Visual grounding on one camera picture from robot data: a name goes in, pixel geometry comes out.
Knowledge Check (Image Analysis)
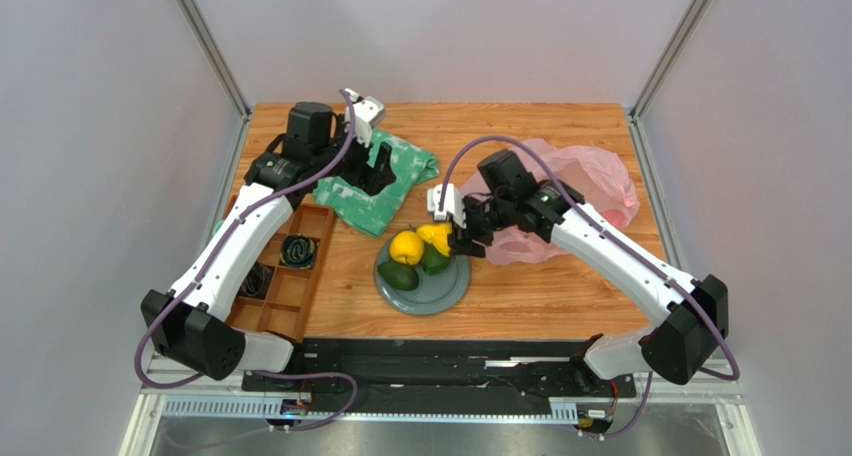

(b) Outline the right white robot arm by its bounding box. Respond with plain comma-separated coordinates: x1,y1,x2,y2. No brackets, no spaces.
427,149,729,385

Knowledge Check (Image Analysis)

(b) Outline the dark rolled sock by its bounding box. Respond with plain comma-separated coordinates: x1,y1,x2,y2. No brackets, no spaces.
279,234,319,270

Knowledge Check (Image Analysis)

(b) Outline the green lime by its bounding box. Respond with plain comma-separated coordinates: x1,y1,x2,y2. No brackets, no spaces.
420,243,453,276

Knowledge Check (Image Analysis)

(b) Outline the yellow fake fruit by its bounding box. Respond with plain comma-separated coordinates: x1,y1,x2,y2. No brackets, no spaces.
415,222,453,257

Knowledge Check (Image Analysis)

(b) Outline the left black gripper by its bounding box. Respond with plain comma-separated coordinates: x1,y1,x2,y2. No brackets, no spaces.
312,115,396,196

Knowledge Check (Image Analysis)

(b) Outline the dark green avocado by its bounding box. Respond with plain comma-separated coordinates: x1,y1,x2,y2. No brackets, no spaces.
377,260,420,291

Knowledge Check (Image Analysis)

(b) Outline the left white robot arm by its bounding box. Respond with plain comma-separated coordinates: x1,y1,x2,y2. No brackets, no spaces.
137,89,391,381

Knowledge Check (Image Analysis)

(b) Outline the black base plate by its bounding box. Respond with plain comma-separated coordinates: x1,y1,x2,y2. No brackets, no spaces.
242,337,641,416

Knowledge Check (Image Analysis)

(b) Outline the pink plastic bag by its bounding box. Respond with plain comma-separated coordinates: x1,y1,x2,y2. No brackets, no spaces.
486,139,640,265

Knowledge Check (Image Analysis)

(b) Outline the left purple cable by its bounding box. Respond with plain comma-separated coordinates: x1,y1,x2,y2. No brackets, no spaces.
134,89,359,433

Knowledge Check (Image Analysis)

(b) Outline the green white cloth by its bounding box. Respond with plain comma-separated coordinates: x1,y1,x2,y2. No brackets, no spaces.
312,129,440,237

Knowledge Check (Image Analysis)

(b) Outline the grey round plate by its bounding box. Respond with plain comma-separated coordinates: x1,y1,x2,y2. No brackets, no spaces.
373,242,472,316

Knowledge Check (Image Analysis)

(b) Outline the yellow lemon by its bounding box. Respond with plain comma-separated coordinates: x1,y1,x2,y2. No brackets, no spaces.
388,230,425,266

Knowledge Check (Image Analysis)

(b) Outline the aluminium frame rail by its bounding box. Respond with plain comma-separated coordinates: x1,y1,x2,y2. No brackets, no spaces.
120,350,760,455

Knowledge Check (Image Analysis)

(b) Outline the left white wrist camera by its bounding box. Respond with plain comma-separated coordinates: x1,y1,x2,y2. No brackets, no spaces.
344,88,386,147

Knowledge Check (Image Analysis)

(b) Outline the brown wooden divided tray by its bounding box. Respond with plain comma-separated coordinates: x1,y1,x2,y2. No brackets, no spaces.
226,204,336,342

